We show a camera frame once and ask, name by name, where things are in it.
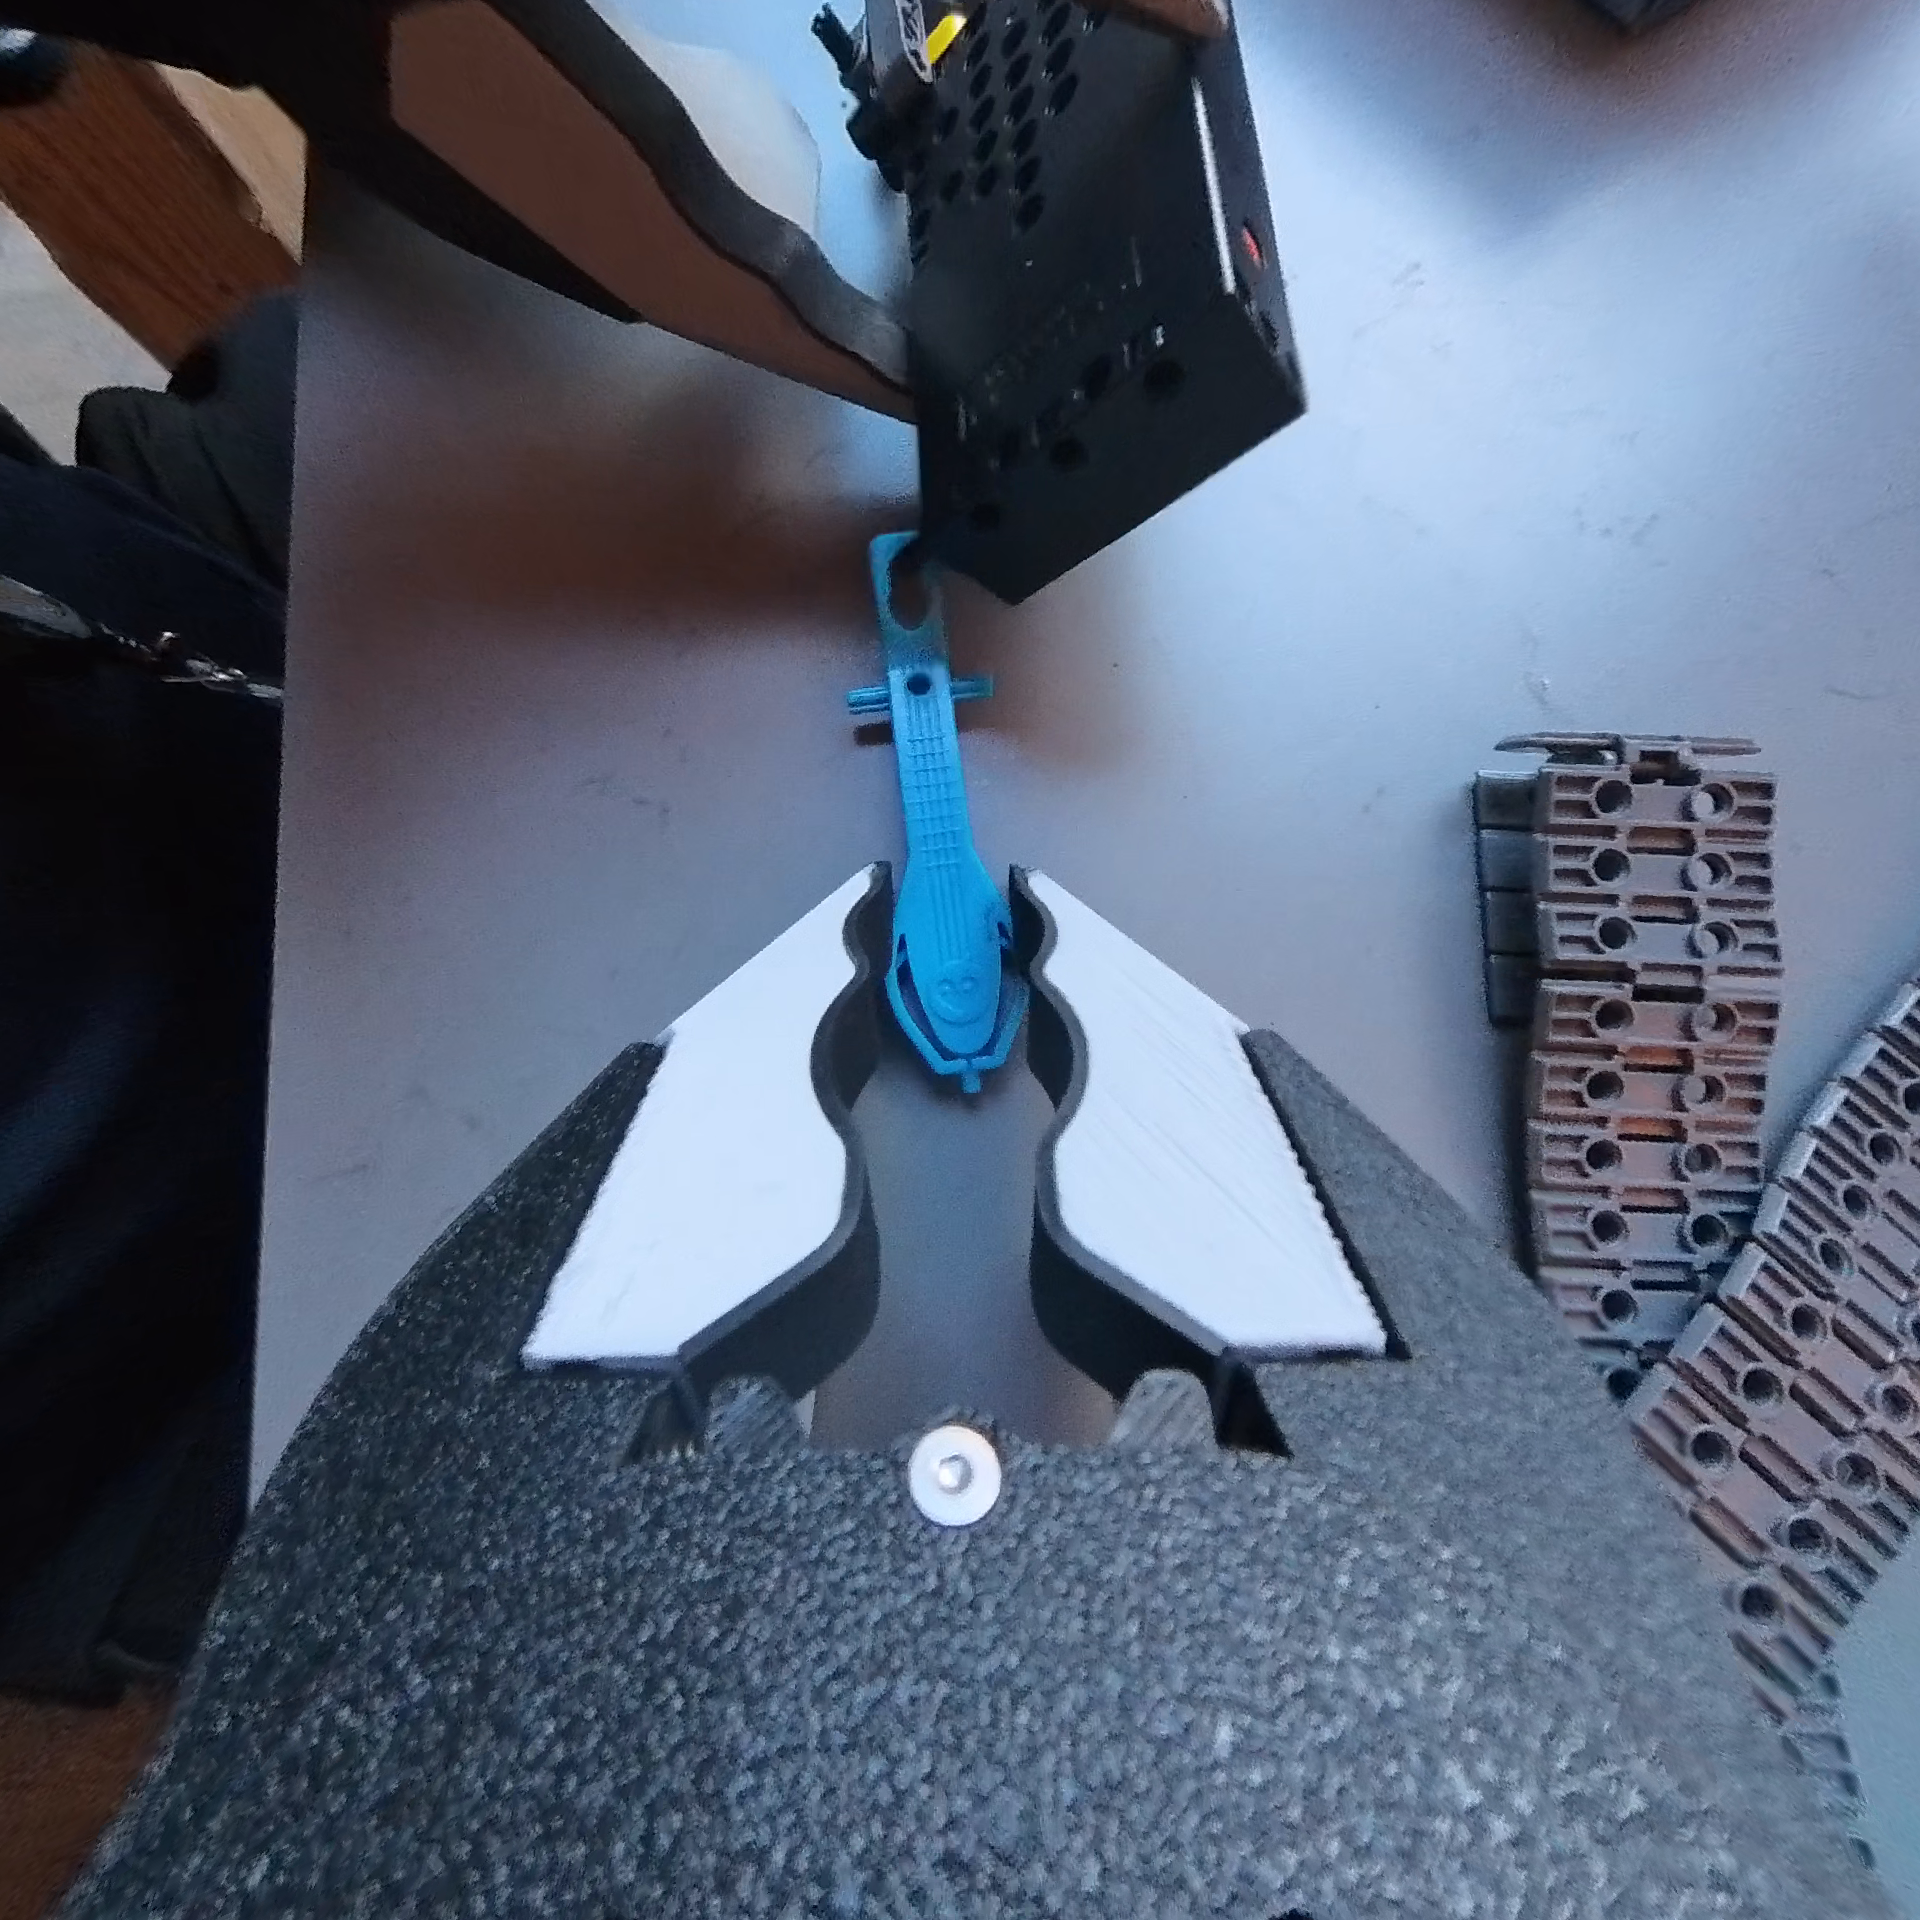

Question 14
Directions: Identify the wooden post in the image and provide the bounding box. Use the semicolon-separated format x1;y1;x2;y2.
0;43;310;370

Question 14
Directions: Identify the black perforated brick box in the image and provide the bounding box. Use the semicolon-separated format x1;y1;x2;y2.
816;0;1311;606

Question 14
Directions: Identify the grey desk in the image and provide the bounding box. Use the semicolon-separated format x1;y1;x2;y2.
247;0;1920;1920

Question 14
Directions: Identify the blue brick separator tool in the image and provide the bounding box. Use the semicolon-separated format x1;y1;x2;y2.
844;532;1031;1094

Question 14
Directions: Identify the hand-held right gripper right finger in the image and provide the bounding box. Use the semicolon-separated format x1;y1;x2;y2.
1008;863;1393;1458

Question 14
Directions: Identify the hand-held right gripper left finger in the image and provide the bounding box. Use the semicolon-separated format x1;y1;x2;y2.
520;858;902;1458

